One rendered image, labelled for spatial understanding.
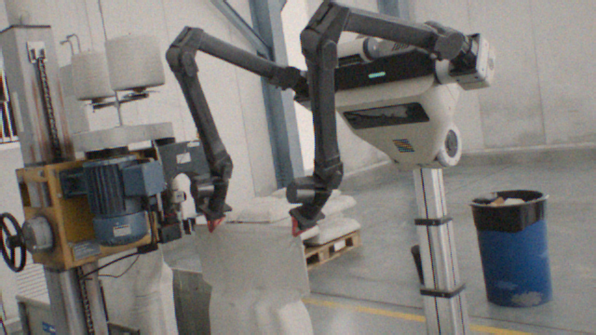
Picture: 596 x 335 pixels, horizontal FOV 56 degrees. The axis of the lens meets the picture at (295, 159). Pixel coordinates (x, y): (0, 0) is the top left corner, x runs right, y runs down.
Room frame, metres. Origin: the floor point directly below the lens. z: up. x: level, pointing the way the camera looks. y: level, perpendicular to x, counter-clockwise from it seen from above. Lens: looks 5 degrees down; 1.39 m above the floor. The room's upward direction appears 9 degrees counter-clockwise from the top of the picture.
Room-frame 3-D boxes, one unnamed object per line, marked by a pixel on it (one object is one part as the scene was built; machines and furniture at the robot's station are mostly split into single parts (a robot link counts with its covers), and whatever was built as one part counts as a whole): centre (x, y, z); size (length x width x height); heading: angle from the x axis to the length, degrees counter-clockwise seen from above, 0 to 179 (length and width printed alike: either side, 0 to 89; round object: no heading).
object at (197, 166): (2.10, 0.48, 1.21); 0.30 x 0.25 x 0.30; 47
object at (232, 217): (5.15, 0.52, 0.56); 0.66 x 0.43 x 0.15; 134
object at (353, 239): (5.24, 0.18, 0.07); 1.20 x 0.82 x 0.14; 139
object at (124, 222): (1.64, 0.54, 1.21); 0.15 x 0.15 x 0.25
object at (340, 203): (5.34, -0.18, 0.44); 0.68 x 0.44 x 0.15; 137
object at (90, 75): (1.93, 0.63, 1.61); 0.15 x 0.14 x 0.17; 47
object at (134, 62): (1.76, 0.44, 1.61); 0.17 x 0.17 x 0.17
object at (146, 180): (1.61, 0.44, 1.25); 0.10 x 0.08 x 0.12; 162
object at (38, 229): (1.68, 0.81, 1.14); 0.11 x 0.06 x 0.11; 47
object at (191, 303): (2.61, 0.63, 0.54); 1.05 x 0.02 x 0.41; 47
